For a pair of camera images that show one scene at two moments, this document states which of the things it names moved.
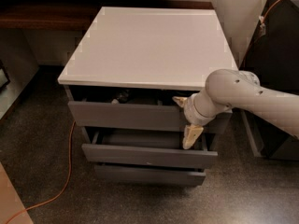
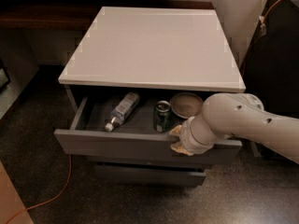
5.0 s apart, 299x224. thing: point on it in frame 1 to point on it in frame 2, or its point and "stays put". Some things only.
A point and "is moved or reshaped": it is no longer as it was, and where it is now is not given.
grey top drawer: (135, 117) is moved or reshaped
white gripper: (191, 112) to (186, 136)
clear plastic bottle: (122, 96) to (121, 112)
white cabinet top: (149, 48) stays put
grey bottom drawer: (151, 174) stays put
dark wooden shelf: (64, 13) stays put
